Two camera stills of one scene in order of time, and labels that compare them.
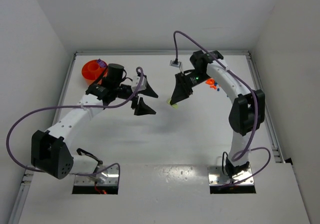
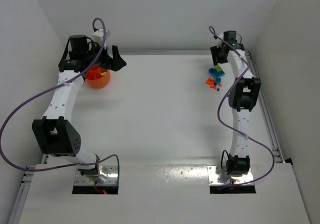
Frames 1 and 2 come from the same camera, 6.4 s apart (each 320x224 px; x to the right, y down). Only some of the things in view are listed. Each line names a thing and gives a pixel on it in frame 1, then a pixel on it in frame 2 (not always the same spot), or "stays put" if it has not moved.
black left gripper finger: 143,109 -> 117,62
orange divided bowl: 91,71 stays put
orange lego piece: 210,81 stays put
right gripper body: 183,82 -> 217,56
